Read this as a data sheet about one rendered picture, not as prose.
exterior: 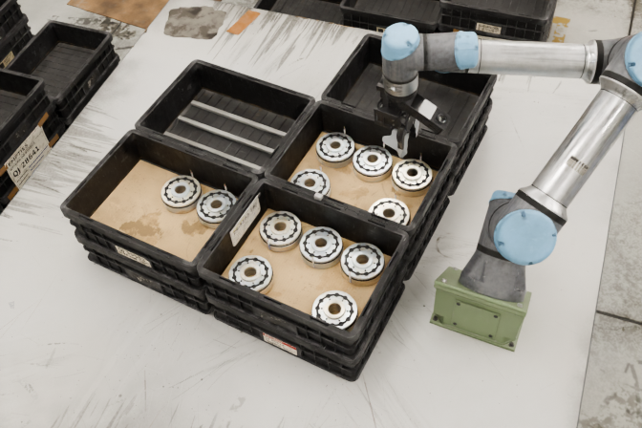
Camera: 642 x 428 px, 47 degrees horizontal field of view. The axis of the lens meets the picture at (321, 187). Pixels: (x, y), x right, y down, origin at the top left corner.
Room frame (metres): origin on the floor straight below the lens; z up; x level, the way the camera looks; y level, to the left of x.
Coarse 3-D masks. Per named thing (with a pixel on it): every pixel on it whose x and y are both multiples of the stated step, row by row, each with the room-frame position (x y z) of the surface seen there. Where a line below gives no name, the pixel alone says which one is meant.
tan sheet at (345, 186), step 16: (304, 160) 1.29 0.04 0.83; (400, 160) 1.26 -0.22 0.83; (336, 176) 1.23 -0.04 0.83; (352, 176) 1.23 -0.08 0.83; (336, 192) 1.18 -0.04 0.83; (352, 192) 1.17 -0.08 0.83; (368, 192) 1.17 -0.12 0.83; (384, 192) 1.16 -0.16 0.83; (368, 208) 1.12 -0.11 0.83; (416, 208) 1.10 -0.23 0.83
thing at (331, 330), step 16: (256, 192) 1.12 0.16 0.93; (288, 192) 1.11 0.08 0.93; (240, 208) 1.07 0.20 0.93; (336, 208) 1.06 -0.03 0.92; (368, 224) 1.00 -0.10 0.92; (384, 224) 0.99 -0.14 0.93; (208, 256) 0.95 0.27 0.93; (400, 256) 0.91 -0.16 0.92; (208, 272) 0.90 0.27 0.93; (384, 272) 0.86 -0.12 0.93; (224, 288) 0.87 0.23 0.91; (240, 288) 0.86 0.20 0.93; (384, 288) 0.83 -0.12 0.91; (272, 304) 0.81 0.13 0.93; (368, 304) 0.79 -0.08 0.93; (304, 320) 0.77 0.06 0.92; (320, 320) 0.76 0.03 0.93; (336, 336) 0.73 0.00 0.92; (352, 336) 0.71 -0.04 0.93
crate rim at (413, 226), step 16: (352, 112) 1.36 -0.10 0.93; (288, 144) 1.27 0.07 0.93; (448, 144) 1.22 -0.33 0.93; (272, 160) 1.22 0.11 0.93; (448, 160) 1.16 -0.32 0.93; (272, 176) 1.17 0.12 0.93; (304, 192) 1.11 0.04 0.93; (432, 192) 1.07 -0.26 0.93; (352, 208) 1.04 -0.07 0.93; (400, 224) 0.99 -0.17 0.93; (416, 224) 0.98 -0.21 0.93
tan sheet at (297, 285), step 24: (264, 216) 1.12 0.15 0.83; (288, 264) 0.97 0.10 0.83; (336, 264) 0.96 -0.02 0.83; (360, 264) 0.95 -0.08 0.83; (288, 288) 0.91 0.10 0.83; (312, 288) 0.90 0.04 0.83; (336, 288) 0.89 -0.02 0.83; (360, 288) 0.89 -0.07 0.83; (336, 312) 0.83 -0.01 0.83; (360, 312) 0.82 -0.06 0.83
